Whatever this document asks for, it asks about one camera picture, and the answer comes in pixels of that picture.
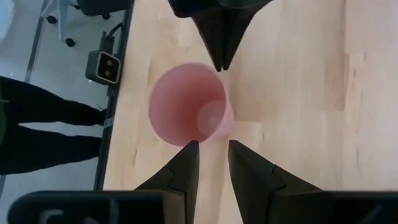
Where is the person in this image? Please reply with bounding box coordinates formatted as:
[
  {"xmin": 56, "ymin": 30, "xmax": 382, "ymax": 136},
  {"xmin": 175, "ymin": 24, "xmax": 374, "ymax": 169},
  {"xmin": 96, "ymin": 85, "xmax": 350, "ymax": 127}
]
[{"xmin": 0, "ymin": 76, "xmax": 108, "ymax": 175}]

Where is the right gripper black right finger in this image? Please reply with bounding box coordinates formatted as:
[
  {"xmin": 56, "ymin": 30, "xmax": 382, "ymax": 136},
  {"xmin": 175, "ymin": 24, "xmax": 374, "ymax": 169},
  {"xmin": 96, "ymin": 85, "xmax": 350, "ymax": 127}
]
[{"xmin": 228, "ymin": 139, "xmax": 322, "ymax": 224}]

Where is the black aluminium table frame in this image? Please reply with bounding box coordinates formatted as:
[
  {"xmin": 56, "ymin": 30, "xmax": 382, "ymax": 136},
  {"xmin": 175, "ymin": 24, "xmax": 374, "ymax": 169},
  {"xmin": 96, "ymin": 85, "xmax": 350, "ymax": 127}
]
[{"xmin": 93, "ymin": 0, "xmax": 135, "ymax": 191}]

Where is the grey table-level camera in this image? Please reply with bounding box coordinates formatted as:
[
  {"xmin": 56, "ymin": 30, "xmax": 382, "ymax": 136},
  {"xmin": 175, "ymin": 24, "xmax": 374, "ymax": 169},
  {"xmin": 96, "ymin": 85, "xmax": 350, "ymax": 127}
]
[{"xmin": 85, "ymin": 49, "xmax": 122, "ymax": 85}]

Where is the pink plastic cup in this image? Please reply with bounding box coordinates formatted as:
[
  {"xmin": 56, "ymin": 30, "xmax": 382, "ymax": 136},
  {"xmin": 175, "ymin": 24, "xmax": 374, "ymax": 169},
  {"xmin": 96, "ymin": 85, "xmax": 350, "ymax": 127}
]
[{"xmin": 148, "ymin": 62, "xmax": 235, "ymax": 147}]

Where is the office chair base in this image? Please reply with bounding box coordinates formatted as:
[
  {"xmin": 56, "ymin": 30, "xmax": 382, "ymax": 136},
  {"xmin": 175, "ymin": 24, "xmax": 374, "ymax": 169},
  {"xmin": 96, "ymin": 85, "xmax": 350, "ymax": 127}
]
[{"xmin": 42, "ymin": 0, "xmax": 134, "ymax": 47}]

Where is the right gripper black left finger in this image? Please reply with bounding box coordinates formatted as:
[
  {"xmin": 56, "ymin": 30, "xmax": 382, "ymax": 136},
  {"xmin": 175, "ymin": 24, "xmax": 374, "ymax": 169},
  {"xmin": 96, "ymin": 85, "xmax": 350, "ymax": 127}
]
[{"xmin": 134, "ymin": 139, "xmax": 200, "ymax": 224}]

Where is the black camera cable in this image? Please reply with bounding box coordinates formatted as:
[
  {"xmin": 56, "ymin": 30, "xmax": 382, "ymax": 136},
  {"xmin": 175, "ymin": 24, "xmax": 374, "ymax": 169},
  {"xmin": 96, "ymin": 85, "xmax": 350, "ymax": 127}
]
[{"xmin": 99, "ymin": 22, "xmax": 124, "ymax": 52}]

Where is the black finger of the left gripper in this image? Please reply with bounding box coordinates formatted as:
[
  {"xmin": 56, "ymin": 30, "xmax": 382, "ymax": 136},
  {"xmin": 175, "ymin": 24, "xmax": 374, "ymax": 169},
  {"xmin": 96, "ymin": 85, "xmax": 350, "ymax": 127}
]
[
  {"xmin": 223, "ymin": 3, "xmax": 269, "ymax": 72},
  {"xmin": 192, "ymin": 13, "xmax": 224, "ymax": 71}
]

